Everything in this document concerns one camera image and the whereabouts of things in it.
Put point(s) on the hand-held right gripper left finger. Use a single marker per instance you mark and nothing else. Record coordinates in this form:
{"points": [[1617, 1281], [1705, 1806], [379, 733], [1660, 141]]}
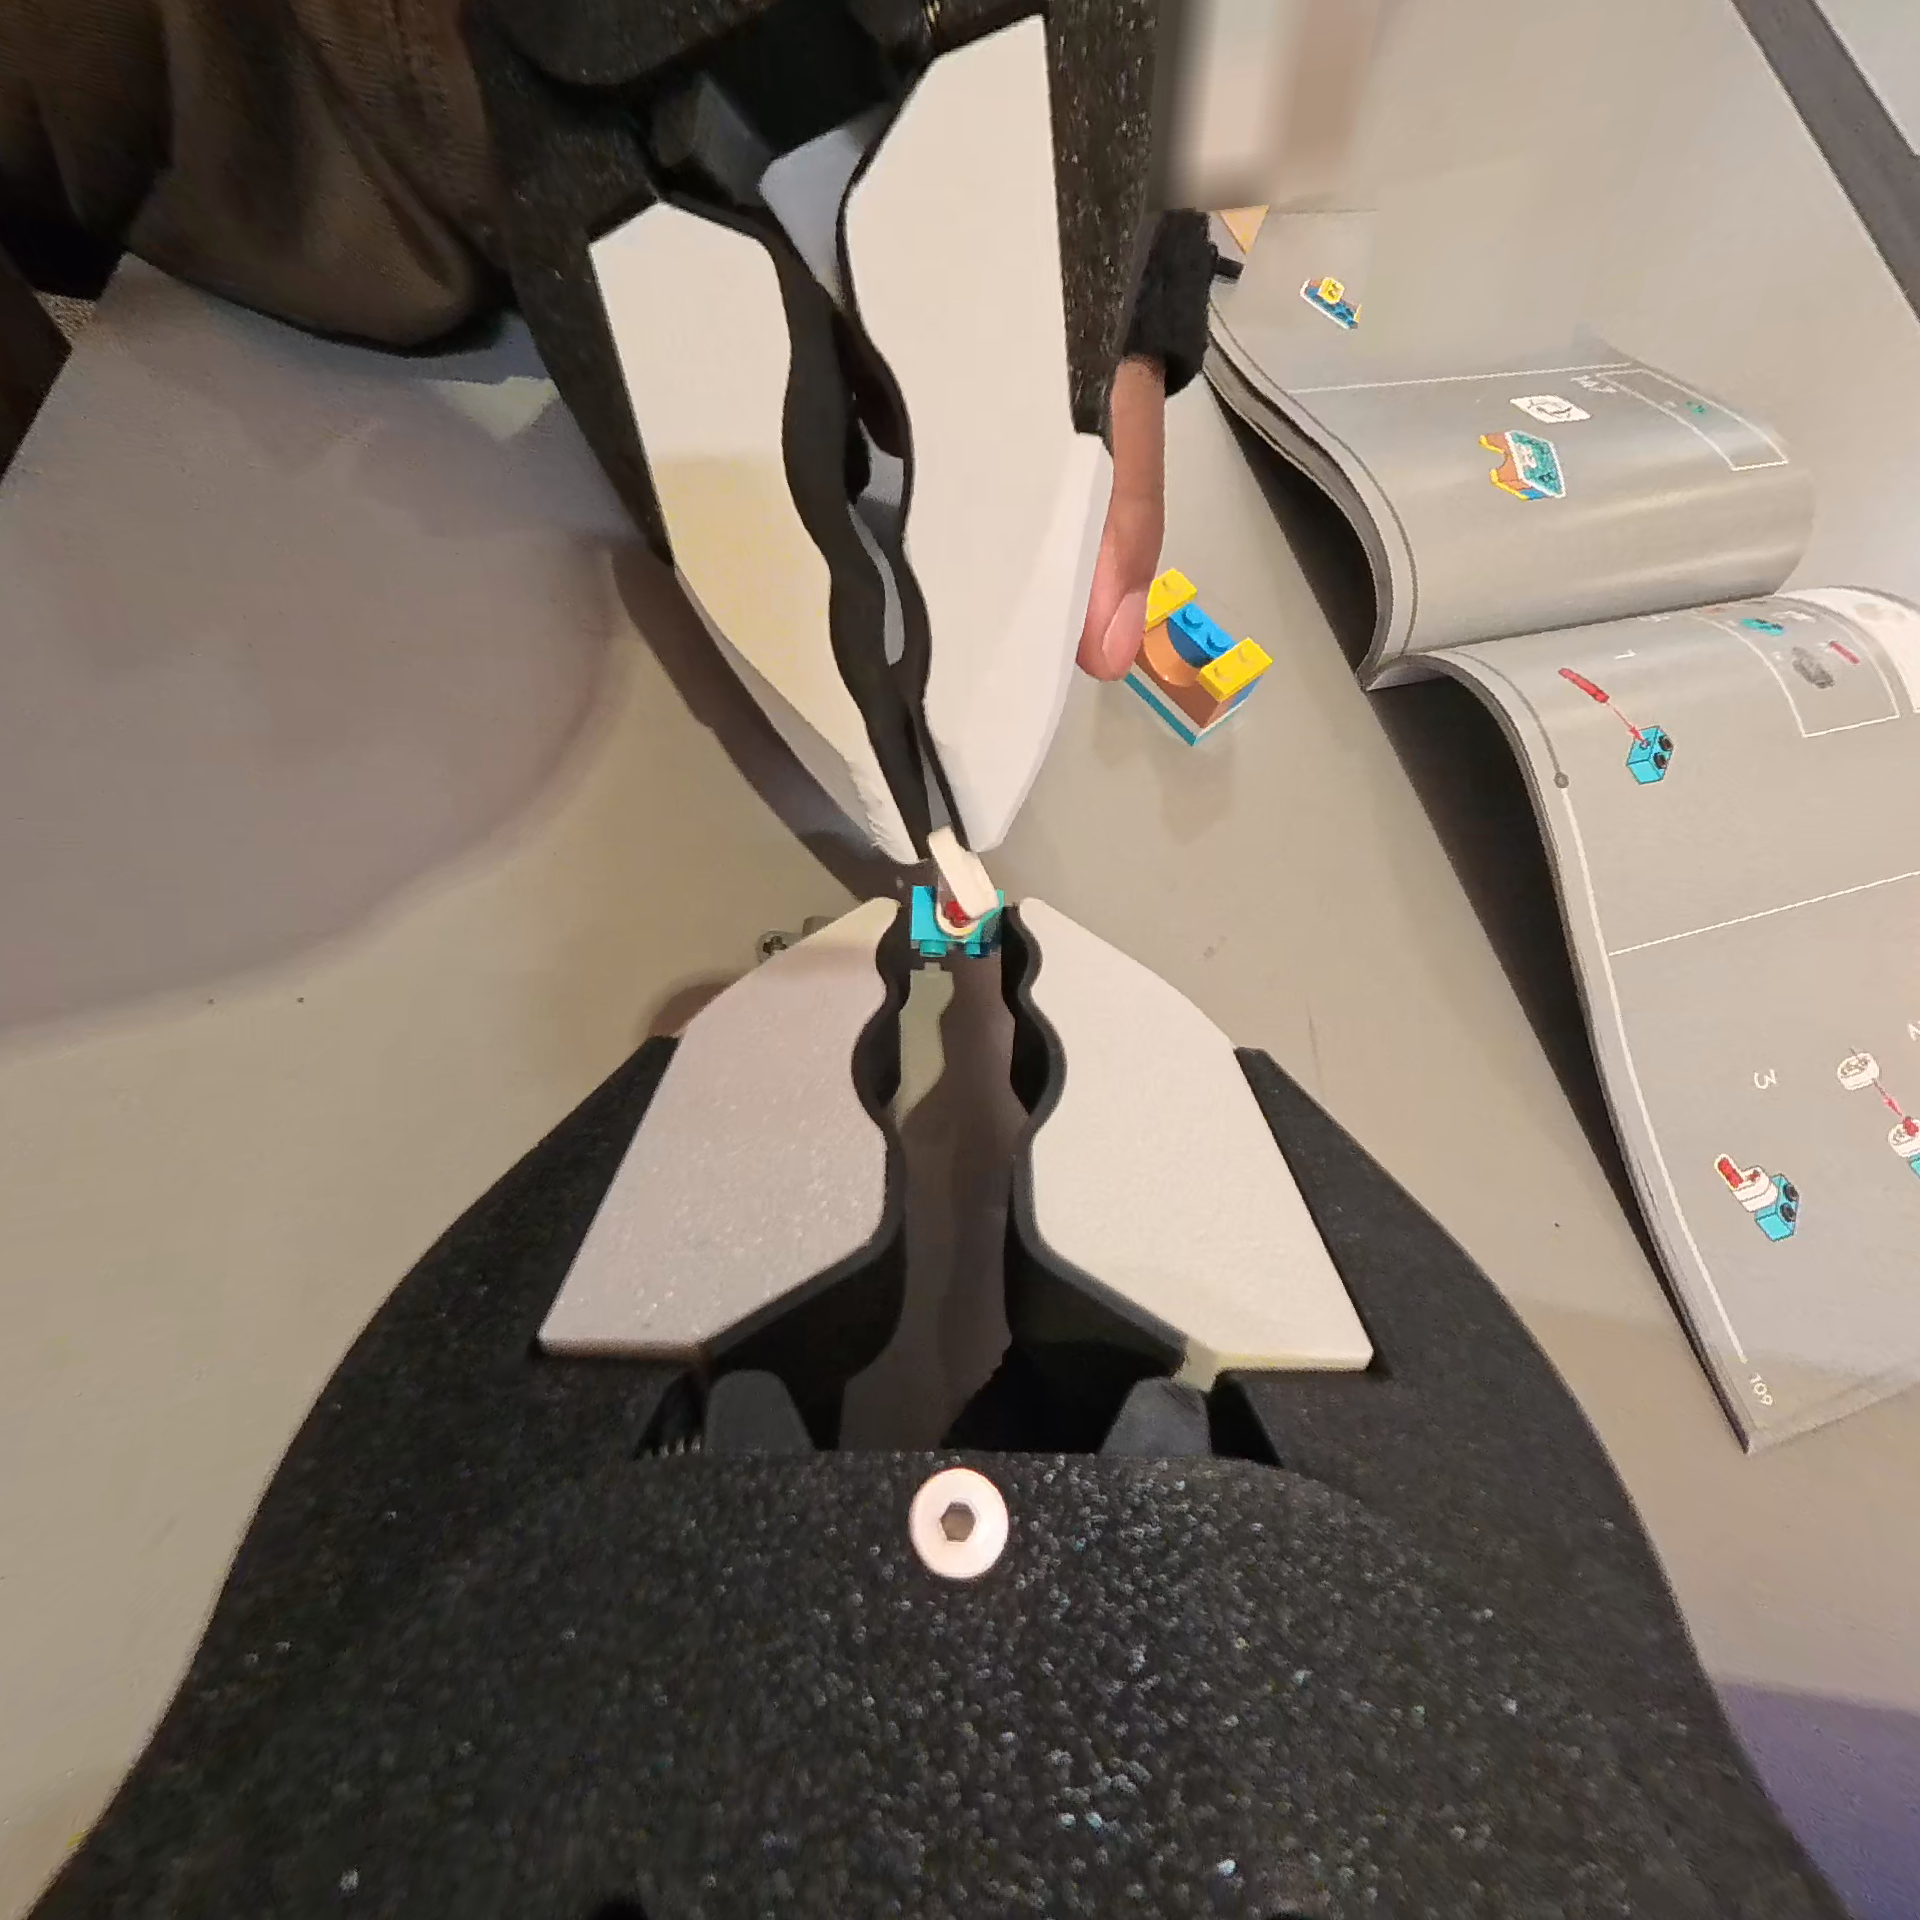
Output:
{"points": [[722, 1183]]}

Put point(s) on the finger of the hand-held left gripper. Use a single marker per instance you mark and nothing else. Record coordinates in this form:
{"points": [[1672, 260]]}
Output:
{"points": [[990, 450], [703, 450]]}

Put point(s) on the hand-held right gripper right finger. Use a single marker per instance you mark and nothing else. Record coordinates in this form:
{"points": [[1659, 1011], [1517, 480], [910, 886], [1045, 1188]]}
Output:
{"points": [[1185, 1201]]}

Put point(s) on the teal toy brick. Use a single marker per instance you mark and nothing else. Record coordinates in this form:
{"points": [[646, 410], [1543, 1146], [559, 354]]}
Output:
{"points": [[926, 931]]}

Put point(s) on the white toy lever piece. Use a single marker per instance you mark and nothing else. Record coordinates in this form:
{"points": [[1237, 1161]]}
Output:
{"points": [[962, 868]]}

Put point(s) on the person's left forearm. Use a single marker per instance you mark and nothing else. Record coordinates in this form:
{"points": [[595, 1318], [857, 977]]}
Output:
{"points": [[300, 148]]}

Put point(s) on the person's left hand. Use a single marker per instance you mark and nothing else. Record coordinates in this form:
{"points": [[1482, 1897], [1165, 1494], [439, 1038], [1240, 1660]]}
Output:
{"points": [[1129, 523]]}

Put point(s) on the small dark round brick piece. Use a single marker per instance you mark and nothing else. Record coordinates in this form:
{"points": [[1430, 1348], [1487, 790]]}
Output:
{"points": [[786, 940]]}

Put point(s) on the blue yellow brown brick model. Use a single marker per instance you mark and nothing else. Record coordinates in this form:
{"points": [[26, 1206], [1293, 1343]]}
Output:
{"points": [[1192, 637]]}

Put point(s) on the grey instruction booklet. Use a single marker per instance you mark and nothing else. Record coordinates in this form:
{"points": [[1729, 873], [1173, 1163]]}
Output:
{"points": [[1725, 841]]}

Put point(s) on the person's dark clothing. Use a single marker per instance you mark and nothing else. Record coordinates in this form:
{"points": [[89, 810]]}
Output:
{"points": [[25, 360]]}

